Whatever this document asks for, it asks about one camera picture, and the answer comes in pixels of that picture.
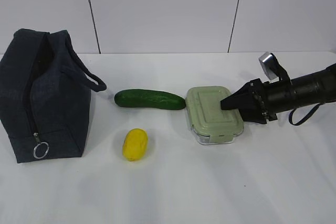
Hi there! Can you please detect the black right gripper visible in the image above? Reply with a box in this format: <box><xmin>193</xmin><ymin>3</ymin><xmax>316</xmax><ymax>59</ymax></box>
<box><xmin>220</xmin><ymin>79</ymin><xmax>278</xmax><ymax>124</ymax></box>

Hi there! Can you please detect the green cucumber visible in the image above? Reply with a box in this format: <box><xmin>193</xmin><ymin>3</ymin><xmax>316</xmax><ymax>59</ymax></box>
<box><xmin>114</xmin><ymin>89</ymin><xmax>186</xmax><ymax>110</ymax></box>

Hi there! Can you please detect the yellow lemon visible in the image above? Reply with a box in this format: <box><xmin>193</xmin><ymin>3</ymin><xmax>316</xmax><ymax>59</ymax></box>
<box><xmin>122</xmin><ymin>129</ymin><xmax>148</xmax><ymax>162</ymax></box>

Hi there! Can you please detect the dark navy fabric lunch bag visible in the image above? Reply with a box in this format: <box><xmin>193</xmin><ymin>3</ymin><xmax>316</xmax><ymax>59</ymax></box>
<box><xmin>1</xmin><ymin>29</ymin><xmax>107</xmax><ymax>163</ymax></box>

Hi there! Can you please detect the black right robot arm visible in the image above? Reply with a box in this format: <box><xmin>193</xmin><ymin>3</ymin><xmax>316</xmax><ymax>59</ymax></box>
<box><xmin>220</xmin><ymin>64</ymin><xmax>335</xmax><ymax>126</ymax></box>

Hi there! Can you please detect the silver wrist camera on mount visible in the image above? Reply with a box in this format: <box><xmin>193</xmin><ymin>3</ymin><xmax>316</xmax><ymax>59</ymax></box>
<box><xmin>258</xmin><ymin>52</ymin><xmax>291</xmax><ymax>83</ymax></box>

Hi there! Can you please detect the silver zipper pull ring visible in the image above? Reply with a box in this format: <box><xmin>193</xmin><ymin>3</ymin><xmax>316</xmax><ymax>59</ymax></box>
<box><xmin>33</xmin><ymin>132</ymin><xmax>49</xmax><ymax>159</ymax></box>

